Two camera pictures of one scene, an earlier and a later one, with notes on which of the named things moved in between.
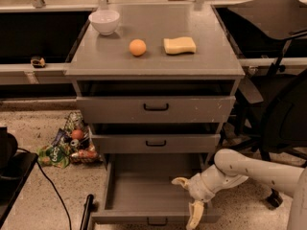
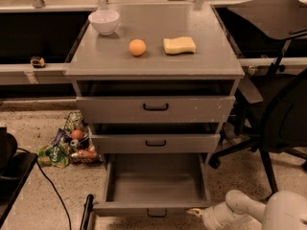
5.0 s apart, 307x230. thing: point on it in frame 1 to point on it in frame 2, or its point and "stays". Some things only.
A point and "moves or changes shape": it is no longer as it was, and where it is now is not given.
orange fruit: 137,47 stays
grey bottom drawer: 139,191 moves or changes shape
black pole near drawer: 88,204 stays
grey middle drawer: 155,143 stays
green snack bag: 57,156 stays
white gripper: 199,187 to 209,214
